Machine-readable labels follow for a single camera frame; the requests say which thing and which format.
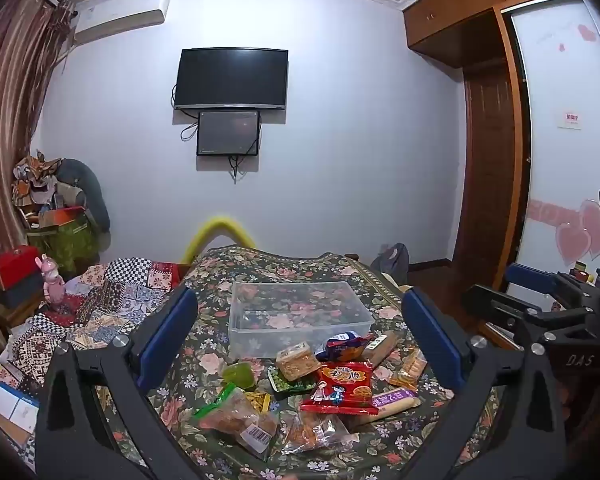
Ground small yellow packet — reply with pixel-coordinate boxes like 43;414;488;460
242;390;272;413

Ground red snack packet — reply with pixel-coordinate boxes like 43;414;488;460
300;361;380;416

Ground white and blue box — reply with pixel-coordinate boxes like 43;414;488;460
0;382;42;434

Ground red box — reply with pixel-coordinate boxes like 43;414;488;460
0;245;41;283

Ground beige biscuit packet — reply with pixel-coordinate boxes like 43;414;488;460
362;331;398;367

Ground dark grey box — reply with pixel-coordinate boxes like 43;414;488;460
0;272;47;311

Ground white sliding wardrobe door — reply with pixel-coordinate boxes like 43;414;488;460
500;0;600;301

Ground orange box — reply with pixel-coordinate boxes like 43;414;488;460
37;206;88;229

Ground dark backpack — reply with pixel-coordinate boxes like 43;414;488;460
370;242;410;287

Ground yellow foam tube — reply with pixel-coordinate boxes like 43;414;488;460
180;216;258;266

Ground black wall television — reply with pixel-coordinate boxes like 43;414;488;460
174;48;289;111

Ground green edged fried snack packet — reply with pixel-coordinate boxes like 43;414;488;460
191;382;281;461

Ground clear plastic container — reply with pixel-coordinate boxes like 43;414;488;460
228;281;376;359

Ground purple label roll packet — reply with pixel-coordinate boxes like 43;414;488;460
350;386;422;428

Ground striped brown curtain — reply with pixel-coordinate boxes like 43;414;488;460
0;0;76;356

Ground green bag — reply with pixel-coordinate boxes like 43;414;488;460
27;210;107;281

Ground green peas packet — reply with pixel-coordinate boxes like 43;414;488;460
267;367;318;401

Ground clear orange snack packet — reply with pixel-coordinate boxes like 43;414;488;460
279;407;361;456

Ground floral blanket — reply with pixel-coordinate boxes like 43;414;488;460
80;245;506;480

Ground orange cracker packet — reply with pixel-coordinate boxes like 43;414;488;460
387;350;427;388

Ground brown cake packet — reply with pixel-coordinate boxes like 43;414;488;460
275;341;322;382

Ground pink plush rabbit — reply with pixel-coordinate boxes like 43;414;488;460
34;255;67;307

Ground wooden wardrobe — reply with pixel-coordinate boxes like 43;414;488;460
401;0;600;311

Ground patterned orange cloth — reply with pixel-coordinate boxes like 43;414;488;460
12;151;64;207

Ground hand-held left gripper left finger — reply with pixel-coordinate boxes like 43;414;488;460
34;287;201;480

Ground grey pillow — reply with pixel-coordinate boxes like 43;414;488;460
57;158;112;235

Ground patchwork quilt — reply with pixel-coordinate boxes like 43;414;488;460
0;255;191;466

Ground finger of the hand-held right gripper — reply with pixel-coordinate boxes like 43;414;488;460
505;263;588;306
461;284;600;346

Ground blue snack packet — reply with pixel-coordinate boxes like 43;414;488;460
316;331;376;363

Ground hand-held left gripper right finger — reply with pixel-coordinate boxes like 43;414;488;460
401;287;566;480

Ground green jelly cup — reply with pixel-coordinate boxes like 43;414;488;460
222;362;257;391

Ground small black wall monitor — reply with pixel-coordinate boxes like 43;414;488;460
196;110;261;157

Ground brown wooden door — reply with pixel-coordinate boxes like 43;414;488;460
462;60;527;281

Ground white air conditioner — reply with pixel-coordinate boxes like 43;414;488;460
72;0;170;45

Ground pink heart stickers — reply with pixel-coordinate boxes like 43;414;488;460
527;199;600;264

